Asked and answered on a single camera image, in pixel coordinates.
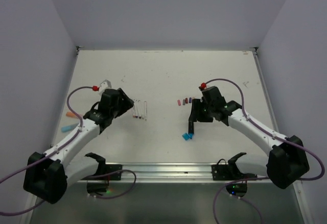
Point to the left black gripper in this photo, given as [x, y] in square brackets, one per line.
[126, 103]

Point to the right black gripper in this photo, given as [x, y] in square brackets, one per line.
[195, 113]

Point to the blue black highlighter marker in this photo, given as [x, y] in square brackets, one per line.
[190, 129]

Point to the red capped white pen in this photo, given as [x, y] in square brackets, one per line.
[136, 109]

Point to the blue capped white pen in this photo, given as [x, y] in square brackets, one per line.
[140, 109]

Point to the pink capped marker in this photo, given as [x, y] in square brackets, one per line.
[145, 110]

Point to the orange highlighter marker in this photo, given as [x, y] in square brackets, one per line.
[72, 115]

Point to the blue highlighter cap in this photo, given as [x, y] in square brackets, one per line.
[187, 136]

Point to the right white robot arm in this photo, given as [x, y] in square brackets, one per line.
[284, 161]

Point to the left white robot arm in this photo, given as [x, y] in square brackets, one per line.
[48, 175]

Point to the light blue highlighter marker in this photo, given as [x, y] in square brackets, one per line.
[69, 128]

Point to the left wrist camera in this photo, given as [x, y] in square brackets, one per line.
[106, 84]

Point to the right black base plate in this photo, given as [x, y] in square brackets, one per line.
[228, 171]

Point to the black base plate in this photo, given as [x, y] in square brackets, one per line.
[109, 172]
[228, 171]

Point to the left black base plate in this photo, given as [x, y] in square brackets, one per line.
[109, 172]

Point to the aluminium frame rail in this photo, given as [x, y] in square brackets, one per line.
[160, 172]

